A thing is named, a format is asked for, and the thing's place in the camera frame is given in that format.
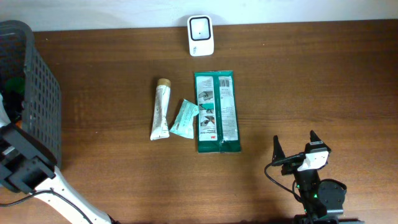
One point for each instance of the white tube gold cap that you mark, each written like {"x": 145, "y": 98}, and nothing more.
{"x": 160, "y": 128}

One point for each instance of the green lid jar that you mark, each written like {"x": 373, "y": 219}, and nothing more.
{"x": 15, "y": 85}

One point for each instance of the green 3M gloves packet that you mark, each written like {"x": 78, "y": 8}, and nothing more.
{"x": 218, "y": 130}

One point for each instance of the mint green snack pouch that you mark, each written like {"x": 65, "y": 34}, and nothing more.
{"x": 183, "y": 124}

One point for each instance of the grey plastic basket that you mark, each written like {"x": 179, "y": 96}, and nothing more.
{"x": 42, "y": 113}

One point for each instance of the white barcode scanner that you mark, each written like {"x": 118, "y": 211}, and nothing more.
{"x": 200, "y": 35}

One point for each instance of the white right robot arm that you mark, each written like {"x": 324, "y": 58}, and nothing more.
{"x": 322, "y": 200}

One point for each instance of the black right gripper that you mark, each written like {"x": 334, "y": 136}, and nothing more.
{"x": 277, "y": 152}

